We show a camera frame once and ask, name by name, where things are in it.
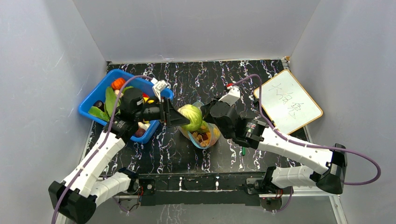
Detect blue plastic bin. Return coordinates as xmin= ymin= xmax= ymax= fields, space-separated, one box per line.
xmin=78 ymin=69 xmax=173 ymax=144

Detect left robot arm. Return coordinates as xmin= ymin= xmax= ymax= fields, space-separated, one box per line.
xmin=49 ymin=88 xmax=190 ymax=224

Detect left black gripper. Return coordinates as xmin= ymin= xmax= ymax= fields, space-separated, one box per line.
xmin=134 ymin=96 xmax=190 ymax=127

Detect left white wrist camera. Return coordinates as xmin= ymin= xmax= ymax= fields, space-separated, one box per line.
xmin=151 ymin=78 xmax=169 ymax=100

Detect aluminium frame rail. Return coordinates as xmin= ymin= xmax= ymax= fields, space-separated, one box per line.
xmin=54 ymin=175 xmax=349 ymax=224

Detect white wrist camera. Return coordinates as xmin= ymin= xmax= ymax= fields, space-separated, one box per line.
xmin=151 ymin=78 xmax=169 ymax=100
xmin=219 ymin=84 xmax=240 ymax=106

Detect white dry erase board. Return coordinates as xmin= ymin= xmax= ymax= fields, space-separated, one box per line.
xmin=254 ymin=70 xmax=323 ymax=134

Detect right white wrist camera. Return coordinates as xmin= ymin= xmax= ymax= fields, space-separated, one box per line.
xmin=219 ymin=84 xmax=240 ymax=106

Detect green cabbage toy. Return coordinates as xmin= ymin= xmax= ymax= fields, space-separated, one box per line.
xmin=178 ymin=104 xmax=203 ymax=132

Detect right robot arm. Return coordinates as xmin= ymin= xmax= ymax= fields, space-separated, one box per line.
xmin=199 ymin=100 xmax=347 ymax=195

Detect clear zip top bag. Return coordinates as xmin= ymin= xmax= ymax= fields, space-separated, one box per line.
xmin=178 ymin=101 xmax=221 ymax=149

